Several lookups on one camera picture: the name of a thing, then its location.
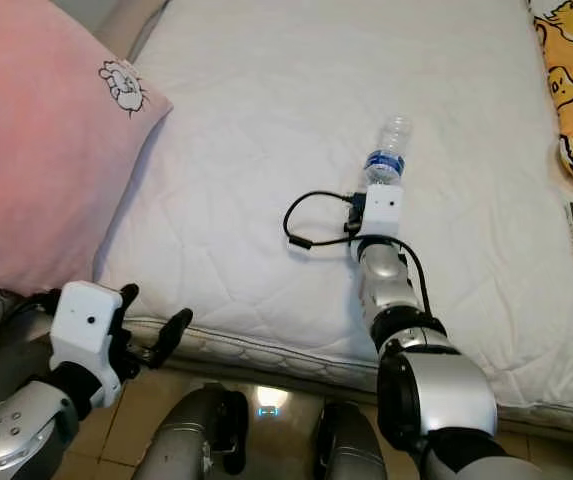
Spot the silver left robot leg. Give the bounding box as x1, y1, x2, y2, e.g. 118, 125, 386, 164
131, 383, 247, 480

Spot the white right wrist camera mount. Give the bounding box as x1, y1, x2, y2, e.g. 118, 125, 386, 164
359, 183, 406, 239

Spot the pink sheep print pillow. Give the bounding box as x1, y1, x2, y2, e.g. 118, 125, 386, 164
0, 0, 175, 296

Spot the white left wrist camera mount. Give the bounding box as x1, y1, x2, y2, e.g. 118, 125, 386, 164
48, 281, 125, 381

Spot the white quilted mattress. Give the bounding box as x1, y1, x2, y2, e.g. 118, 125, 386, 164
91, 0, 573, 436

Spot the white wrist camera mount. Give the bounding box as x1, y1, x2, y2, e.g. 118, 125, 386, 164
48, 281, 125, 381
359, 183, 406, 239

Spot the clear blue label water bottle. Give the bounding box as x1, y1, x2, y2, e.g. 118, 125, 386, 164
363, 113, 414, 188

